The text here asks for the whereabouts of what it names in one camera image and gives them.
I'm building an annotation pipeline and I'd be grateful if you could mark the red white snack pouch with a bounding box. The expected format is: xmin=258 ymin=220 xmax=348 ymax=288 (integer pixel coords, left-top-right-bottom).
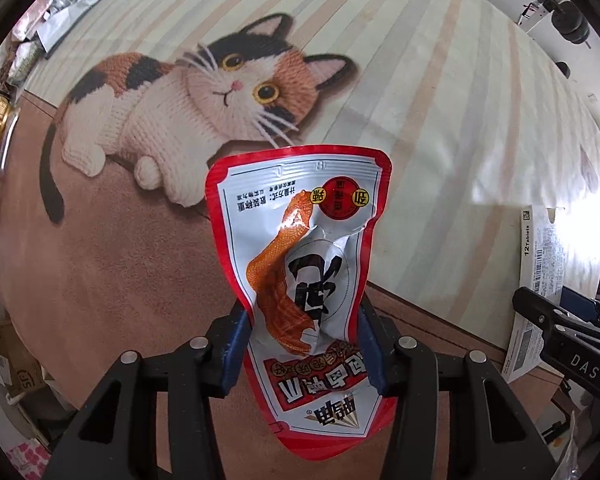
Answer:
xmin=206 ymin=144 xmax=394 ymax=460

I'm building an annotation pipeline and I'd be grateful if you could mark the cat print table mat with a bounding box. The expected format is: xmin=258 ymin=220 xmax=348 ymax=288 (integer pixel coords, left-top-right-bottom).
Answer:
xmin=0 ymin=0 xmax=600 ymax=480

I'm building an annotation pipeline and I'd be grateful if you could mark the long white tablet box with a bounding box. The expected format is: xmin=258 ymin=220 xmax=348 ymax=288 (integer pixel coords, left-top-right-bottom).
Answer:
xmin=502 ymin=206 xmax=566 ymax=382

